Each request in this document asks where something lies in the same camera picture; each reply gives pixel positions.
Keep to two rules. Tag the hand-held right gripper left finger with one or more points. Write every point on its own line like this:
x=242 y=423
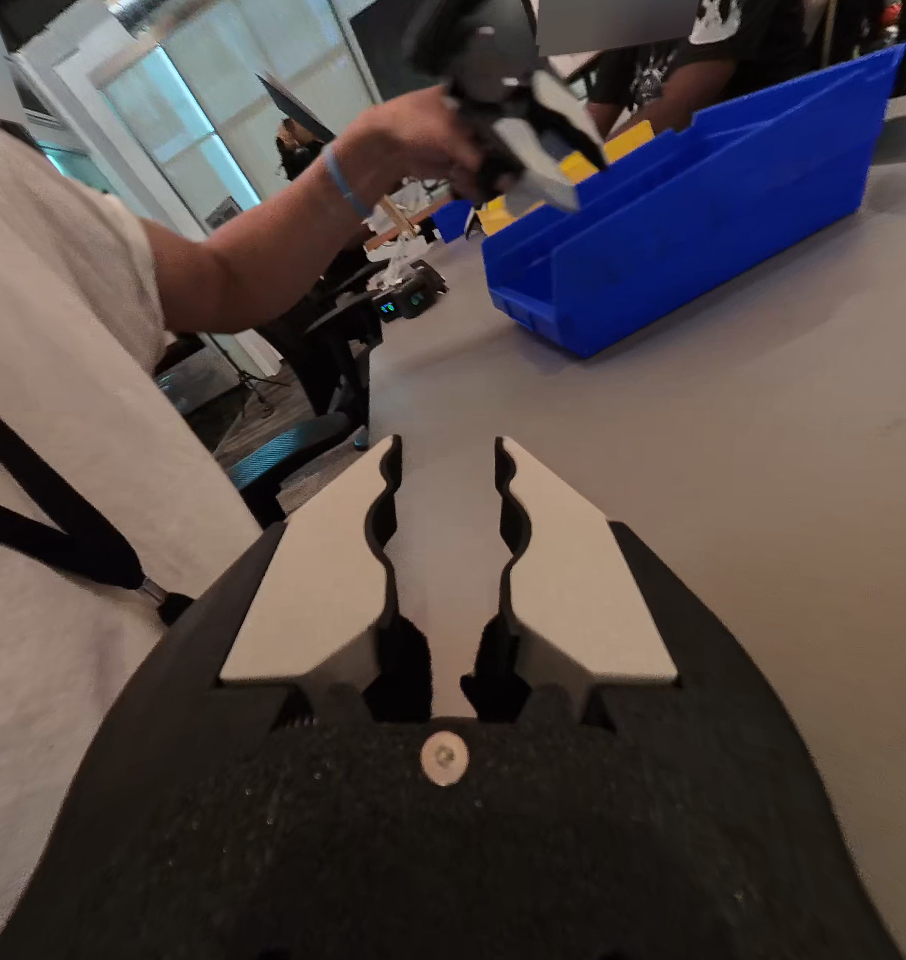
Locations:
x=310 y=600

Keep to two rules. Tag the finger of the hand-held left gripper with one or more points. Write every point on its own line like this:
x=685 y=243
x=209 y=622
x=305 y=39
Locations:
x=535 y=169
x=565 y=112

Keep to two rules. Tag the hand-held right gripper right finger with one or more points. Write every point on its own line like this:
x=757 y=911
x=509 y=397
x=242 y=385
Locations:
x=588 y=600

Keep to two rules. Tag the person's left forearm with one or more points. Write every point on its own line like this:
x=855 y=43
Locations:
x=250 y=262

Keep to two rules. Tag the grey desk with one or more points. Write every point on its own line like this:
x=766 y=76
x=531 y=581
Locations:
x=722 y=487

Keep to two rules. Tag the person's left hand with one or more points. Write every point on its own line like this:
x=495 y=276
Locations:
x=400 y=150

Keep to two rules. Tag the yellow plastic bin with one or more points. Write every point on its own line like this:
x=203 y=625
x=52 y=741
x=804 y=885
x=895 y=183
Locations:
x=629 y=142

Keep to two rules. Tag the small blue plastic bin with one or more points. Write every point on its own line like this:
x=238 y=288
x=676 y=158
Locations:
x=453 y=221

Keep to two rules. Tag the blue mesh office chair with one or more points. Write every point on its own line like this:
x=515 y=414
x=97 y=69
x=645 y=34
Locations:
x=288 y=454

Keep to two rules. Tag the black device green lights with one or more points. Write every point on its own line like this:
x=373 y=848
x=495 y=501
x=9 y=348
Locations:
x=408 y=296

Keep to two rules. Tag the blue wristband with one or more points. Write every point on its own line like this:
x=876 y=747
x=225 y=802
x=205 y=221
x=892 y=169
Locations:
x=344 y=184

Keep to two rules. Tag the black tripod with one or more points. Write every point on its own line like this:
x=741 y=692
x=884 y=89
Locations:
x=254 y=382

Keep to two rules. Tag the person's white shirt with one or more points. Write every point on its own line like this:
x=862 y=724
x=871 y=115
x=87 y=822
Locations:
x=63 y=337

